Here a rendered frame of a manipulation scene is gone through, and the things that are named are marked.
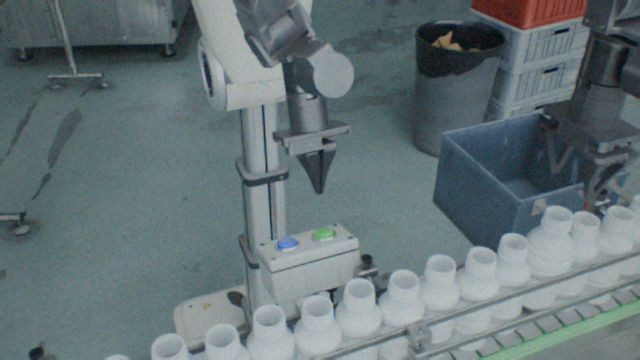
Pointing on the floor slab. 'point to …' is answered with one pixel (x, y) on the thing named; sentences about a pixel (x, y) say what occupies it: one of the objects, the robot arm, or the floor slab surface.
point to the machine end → (92, 23)
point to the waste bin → (452, 79)
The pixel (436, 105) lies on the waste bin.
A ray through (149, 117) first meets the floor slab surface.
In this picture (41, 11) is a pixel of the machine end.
